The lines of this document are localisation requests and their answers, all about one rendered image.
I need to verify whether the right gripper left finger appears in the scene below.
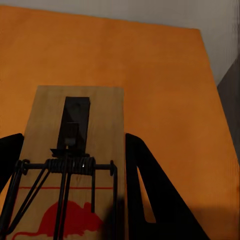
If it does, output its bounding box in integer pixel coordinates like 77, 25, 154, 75
0, 133, 24, 193

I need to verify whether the mousetrap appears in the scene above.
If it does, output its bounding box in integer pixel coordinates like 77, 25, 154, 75
0, 85, 125, 240

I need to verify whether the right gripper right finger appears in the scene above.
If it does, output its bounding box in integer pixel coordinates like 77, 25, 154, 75
125, 133, 210, 240

